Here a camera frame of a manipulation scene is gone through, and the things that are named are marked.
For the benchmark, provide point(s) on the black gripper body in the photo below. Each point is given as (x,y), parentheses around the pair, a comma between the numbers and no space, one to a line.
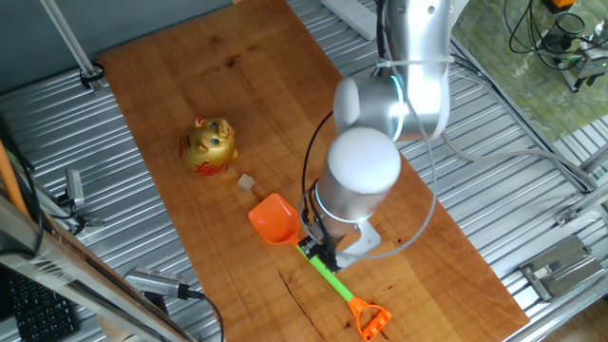
(324,249)

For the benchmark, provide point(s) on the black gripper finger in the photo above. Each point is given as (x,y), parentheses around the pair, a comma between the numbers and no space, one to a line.
(307,247)
(336,263)

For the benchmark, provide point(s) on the orange green toy shovel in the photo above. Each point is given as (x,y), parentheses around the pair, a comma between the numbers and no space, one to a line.
(275,221)

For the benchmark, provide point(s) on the small wooden cube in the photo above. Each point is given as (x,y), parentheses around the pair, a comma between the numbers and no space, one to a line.
(245,182)

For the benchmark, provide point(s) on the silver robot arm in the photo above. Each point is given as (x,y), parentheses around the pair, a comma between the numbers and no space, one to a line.
(361,161)

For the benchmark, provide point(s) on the gold piggy bank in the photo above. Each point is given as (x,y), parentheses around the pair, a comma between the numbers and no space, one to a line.
(209,147)

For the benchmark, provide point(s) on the brown wooden board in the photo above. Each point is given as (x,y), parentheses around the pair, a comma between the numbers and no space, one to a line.
(237,119)

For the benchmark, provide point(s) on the grey metal hinge plate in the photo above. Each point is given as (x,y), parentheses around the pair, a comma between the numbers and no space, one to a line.
(563,268)

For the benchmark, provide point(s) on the green marbled mat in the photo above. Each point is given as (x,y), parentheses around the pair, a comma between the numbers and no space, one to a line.
(499,95)

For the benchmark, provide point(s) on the black keyboard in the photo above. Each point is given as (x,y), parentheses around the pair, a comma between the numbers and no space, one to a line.
(43,313)

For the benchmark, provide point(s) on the black pole clamp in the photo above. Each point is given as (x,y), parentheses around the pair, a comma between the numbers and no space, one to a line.
(92,75)

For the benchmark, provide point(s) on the orange pole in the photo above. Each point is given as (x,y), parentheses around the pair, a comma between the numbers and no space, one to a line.
(9,180)

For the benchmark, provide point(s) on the silver tripod pole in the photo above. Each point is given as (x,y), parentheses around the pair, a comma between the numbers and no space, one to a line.
(71,43)

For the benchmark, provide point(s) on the black mesh pen cup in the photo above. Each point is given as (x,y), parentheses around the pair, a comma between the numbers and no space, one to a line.
(556,40)

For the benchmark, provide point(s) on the grey handheld gripper device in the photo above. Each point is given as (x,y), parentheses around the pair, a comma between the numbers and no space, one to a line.
(591,62)

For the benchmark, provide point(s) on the orange box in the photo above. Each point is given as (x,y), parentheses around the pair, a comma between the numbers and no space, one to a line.
(559,4)

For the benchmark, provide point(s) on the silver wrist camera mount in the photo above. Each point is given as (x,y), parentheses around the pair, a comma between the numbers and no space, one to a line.
(363,242)

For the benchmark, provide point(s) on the silver camera on stand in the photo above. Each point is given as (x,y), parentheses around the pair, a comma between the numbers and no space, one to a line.
(152,281)

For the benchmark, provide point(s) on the small metal corner bracket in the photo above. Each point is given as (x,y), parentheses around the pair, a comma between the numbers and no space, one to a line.
(566,217)

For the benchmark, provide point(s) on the silver metal frame bar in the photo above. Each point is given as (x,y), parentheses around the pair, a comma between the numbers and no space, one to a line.
(71,280)

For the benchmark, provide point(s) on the aluminium frame rail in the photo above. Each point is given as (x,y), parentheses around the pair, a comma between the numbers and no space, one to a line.
(596,159)

